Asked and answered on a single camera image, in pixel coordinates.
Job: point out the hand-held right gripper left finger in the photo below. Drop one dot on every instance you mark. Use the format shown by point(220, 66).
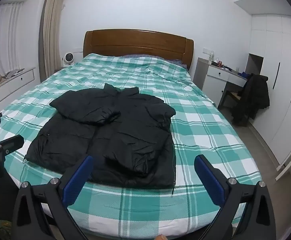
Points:
point(76, 182)

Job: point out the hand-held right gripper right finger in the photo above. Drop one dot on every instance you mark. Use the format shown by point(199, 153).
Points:
point(210, 182)

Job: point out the black puffer jacket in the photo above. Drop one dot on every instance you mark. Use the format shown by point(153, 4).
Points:
point(135, 135)

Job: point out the person's dark trouser leg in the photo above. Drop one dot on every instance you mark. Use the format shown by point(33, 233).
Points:
point(4, 200)

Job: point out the white window drawer cabinet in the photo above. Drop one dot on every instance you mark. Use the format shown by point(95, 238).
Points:
point(10, 85)

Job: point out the grey cloth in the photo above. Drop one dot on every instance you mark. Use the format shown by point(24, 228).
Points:
point(14, 73)

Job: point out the bed with green plaid cover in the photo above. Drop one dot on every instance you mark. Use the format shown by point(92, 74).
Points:
point(198, 130)

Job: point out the green patterned slipper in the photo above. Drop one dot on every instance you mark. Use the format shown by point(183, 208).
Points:
point(0, 230)

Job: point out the white sheer curtain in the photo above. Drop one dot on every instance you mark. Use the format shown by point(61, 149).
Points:
point(9, 37)

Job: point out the white desk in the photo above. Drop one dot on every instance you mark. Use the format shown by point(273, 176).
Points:
point(213, 85)

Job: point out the small white fan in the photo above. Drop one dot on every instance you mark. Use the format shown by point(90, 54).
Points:
point(67, 58)

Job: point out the beige curtain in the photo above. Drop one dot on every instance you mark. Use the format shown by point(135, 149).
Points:
point(51, 30)

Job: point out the blue item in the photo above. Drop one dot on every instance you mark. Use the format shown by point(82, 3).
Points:
point(243, 74)

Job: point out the white wardrobe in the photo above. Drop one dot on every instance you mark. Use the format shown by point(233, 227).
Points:
point(280, 80)

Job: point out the clear bottle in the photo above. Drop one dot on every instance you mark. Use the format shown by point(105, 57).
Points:
point(211, 58)

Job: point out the wooden headboard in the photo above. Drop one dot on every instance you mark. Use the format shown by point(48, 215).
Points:
point(135, 42)

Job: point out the white wall socket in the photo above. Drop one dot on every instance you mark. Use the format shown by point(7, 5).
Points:
point(206, 50)

